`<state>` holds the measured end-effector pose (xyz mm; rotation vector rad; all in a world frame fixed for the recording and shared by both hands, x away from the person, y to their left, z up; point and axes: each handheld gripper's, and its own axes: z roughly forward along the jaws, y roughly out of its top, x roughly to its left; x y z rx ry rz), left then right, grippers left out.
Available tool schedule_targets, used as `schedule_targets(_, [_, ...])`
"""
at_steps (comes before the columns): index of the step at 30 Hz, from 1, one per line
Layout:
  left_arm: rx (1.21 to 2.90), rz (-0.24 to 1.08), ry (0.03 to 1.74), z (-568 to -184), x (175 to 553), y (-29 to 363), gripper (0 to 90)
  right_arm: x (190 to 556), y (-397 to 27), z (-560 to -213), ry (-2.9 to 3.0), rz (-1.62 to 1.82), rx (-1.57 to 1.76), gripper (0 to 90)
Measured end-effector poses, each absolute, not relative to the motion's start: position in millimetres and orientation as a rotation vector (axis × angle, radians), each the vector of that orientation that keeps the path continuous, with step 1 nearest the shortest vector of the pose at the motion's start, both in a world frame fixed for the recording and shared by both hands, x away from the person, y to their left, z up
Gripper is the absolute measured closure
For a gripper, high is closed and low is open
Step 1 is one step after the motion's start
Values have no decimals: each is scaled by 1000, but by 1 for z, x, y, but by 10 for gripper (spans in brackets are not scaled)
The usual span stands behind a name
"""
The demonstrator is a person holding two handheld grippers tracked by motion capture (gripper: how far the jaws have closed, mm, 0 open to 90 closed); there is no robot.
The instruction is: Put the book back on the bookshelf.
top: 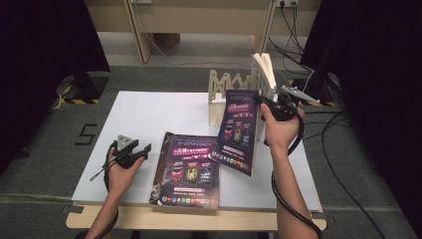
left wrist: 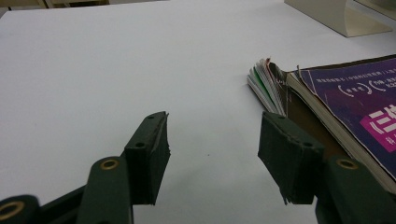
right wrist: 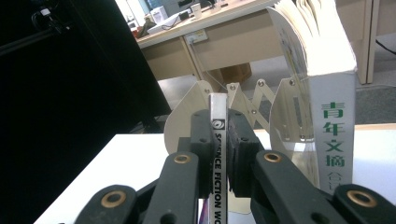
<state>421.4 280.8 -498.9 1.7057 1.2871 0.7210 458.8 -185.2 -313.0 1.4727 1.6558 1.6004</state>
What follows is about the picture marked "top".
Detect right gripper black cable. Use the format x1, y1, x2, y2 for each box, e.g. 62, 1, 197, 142
263, 113, 323, 239

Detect wooden expanding book rack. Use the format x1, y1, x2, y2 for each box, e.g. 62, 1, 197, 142
207, 69, 267, 142

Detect long black floor cable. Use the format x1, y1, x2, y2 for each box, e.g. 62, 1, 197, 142
319, 111, 387, 239

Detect thin black strap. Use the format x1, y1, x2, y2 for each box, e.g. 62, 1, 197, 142
90, 162, 111, 182

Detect person's right hand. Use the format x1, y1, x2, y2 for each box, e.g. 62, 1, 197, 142
259, 103, 306, 154

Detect purple cover magazine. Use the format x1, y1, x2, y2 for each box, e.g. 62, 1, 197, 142
209, 89, 261, 178
155, 132, 221, 210

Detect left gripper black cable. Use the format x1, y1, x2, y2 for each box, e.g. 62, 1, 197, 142
94, 141, 121, 239

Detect white magazine with picture grid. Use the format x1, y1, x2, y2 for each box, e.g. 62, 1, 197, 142
251, 52, 279, 142

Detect person's left hand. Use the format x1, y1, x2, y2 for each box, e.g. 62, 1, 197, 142
107, 147, 146, 200

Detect black curtain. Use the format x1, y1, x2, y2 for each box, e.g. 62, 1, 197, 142
0, 0, 112, 173
300, 0, 422, 230

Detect black socket cables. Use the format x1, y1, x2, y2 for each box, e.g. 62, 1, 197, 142
268, 0, 315, 73

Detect white floor cable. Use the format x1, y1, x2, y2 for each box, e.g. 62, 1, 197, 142
143, 33, 315, 96

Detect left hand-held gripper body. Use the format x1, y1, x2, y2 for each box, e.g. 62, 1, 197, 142
112, 133, 140, 169

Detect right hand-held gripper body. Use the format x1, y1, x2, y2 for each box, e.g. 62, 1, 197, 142
270, 85, 321, 121

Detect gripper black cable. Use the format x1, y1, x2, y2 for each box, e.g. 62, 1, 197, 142
94, 141, 121, 239
263, 113, 323, 239

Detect beige wooden desk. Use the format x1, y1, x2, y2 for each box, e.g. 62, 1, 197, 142
84, 0, 322, 66

